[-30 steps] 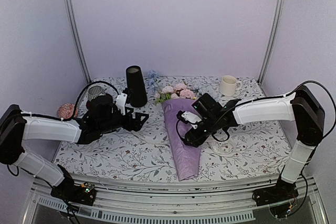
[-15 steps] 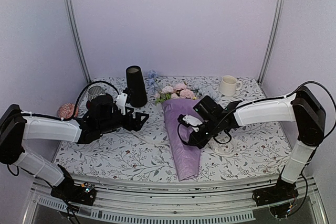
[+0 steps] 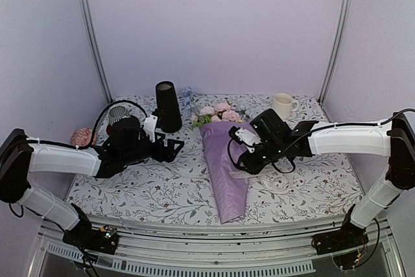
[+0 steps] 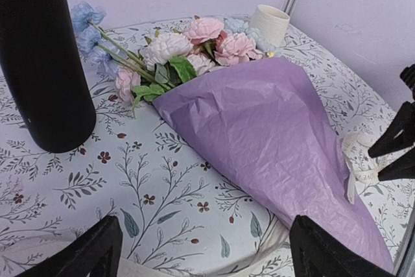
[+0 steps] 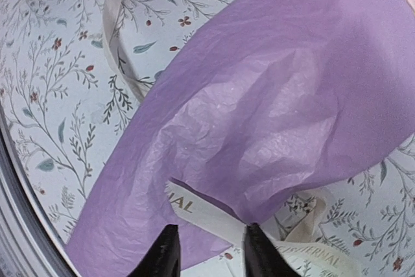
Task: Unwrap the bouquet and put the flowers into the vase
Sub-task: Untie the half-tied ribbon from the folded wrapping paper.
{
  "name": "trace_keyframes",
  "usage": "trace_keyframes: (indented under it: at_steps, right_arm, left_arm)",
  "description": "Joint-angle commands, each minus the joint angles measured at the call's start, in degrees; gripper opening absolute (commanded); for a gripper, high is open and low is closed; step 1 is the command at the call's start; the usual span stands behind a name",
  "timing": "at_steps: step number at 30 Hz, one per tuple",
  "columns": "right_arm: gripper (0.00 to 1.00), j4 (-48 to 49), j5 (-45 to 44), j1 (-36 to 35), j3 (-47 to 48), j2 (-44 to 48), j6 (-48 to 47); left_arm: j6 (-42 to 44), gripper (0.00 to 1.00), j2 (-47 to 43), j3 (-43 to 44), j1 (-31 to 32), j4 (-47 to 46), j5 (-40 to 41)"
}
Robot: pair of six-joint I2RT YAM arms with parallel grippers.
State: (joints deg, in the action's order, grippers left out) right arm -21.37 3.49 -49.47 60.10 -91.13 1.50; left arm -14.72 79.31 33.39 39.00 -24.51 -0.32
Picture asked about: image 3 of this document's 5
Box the tall black vase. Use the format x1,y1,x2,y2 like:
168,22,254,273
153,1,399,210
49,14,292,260
156,81,182,133

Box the striped black white cup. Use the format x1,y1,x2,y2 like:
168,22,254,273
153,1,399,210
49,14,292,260
108,106,130,126

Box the red round saucer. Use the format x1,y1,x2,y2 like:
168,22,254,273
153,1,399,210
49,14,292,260
106,124,112,136

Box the purple flower bouquet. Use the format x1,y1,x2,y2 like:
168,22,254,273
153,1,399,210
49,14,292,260
182,87,250,224

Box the floral patterned table mat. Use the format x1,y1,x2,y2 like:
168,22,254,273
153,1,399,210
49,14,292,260
66,95,363,226

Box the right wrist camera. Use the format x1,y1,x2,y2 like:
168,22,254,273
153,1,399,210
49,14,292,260
228,126,261,153

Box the cream ribbon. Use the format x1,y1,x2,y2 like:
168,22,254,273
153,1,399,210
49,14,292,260
230,167,294,192

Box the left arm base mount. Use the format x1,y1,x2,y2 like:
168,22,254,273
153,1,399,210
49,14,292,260
62,226,119,255

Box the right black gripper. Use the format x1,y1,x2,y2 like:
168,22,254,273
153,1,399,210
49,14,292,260
236,138,285,175

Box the left aluminium frame post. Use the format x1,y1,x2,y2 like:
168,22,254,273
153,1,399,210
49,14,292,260
79,0,113,103

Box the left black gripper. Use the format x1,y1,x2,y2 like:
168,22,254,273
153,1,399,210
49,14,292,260
122,132,185,167

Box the aluminium frame post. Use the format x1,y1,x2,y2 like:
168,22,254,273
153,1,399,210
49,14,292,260
318,0,351,106
79,0,113,103

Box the right aluminium frame post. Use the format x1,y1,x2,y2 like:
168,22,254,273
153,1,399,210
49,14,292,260
318,0,351,106

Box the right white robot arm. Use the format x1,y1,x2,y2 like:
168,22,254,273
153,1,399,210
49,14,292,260
229,109,414,248

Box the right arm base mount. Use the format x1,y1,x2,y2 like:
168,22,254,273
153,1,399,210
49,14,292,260
311,230,369,271

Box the cream ceramic mug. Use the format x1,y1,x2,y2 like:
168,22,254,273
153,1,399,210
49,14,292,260
272,93,299,119

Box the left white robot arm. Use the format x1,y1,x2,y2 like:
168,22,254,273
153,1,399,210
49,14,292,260
1,115,184,247

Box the aluminium front rail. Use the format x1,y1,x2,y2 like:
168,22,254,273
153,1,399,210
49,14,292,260
28,217,408,276

